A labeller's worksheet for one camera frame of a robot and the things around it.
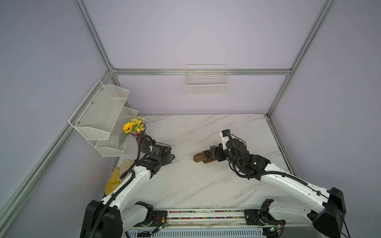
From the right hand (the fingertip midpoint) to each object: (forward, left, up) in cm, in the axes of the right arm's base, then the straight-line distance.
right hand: (217, 148), depth 78 cm
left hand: (0, +33, -11) cm, 35 cm away
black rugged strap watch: (+3, +4, -11) cm, 12 cm away
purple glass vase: (+11, +44, -10) cm, 46 cm away
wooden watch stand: (+1, +9, -12) cm, 15 cm away
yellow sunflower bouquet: (+12, +45, +5) cm, 47 cm away
